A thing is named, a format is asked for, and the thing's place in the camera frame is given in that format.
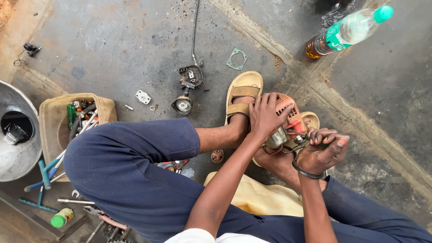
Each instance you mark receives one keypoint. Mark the person's right hand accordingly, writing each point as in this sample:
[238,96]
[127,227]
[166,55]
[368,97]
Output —
[317,158]

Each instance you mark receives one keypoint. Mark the person's left hand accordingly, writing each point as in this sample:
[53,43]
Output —
[263,118]

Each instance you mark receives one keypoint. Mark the orange small engine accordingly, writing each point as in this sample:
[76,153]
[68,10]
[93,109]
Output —
[293,119]

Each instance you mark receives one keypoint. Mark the black wristband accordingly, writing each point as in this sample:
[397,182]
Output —
[303,172]

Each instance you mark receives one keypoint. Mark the person's left foot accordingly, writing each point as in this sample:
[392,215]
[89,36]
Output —
[240,123]

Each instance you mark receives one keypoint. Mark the person's foot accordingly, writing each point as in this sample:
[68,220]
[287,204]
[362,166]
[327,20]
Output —
[280,165]
[240,123]

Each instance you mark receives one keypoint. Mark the person's right foot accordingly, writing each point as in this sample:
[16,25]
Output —
[280,165]

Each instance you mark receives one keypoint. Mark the tan sandal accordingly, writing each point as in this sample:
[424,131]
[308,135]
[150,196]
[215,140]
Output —
[311,118]
[244,82]

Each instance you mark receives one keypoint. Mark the rusty round part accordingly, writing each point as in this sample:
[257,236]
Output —
[217,156]

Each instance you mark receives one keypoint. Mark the green gasket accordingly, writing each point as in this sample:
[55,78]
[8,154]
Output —
[231,64]

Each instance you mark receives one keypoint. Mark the cream plastic container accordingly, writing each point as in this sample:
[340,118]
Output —
[256,197]

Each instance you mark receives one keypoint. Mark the black part with silver disc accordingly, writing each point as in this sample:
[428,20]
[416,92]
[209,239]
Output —
[182,105]

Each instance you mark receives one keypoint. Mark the black throttle housing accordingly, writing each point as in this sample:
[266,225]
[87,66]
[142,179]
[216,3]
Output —
[191,76]

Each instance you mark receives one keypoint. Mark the red and black tool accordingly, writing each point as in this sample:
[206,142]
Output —
[175,165]

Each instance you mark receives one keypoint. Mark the clear plastic bottle green cap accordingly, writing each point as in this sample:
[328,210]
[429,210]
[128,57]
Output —
[347,32]

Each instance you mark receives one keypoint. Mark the white metal plate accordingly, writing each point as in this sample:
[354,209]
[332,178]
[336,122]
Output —
[143,97]

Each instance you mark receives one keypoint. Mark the small silver bolt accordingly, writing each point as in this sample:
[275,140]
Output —
[129,107]

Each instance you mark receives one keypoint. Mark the white shirt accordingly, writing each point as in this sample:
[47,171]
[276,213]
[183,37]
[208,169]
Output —
[192,236]

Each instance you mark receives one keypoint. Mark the navy blue trousers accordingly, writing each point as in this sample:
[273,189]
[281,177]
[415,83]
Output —
[135,168]

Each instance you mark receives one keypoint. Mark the small silver spanner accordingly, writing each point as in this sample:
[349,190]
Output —
[75,193]

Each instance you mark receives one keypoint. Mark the silver metal rod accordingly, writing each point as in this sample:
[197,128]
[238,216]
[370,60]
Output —
[76,201]

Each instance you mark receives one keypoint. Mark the beige tub of tools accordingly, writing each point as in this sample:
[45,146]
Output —
[50,125]

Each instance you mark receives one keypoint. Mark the yellow can with green cap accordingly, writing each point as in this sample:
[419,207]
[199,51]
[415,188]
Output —
[62,217]

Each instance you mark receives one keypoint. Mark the grey finned metal part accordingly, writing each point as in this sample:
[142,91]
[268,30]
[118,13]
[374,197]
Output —
[14,134]

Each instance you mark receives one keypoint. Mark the grey metal basin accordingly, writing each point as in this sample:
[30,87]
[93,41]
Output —
[17,162]

